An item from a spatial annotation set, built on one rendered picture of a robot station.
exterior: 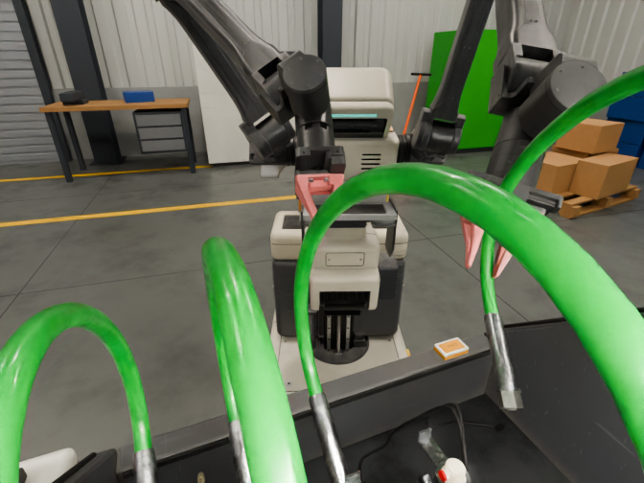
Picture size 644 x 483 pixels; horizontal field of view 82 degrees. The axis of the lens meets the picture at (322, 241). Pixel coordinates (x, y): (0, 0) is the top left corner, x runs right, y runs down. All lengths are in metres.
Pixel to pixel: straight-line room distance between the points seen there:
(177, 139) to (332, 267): 4.24
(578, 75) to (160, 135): 4.98
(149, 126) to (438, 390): 4.86
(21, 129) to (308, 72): 6.53
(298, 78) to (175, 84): 5.95
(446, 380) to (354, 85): 0.69
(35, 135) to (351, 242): 6.11
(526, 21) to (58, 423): 2.08
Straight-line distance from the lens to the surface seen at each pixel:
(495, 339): 0.44
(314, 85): 0.50
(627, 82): 0.30
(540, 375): 0.71
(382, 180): 0.17
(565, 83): 0.45
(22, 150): 7.00
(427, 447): 0.39
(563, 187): 4.58
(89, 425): 2.02
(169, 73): 6.43
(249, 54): 0.65
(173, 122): 5.18
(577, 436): 0.72
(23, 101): 6.83
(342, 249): 1.14
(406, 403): 0.70
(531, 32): 0.60
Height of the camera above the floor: 1.41
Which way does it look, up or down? 27 degrees down
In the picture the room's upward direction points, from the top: straight up
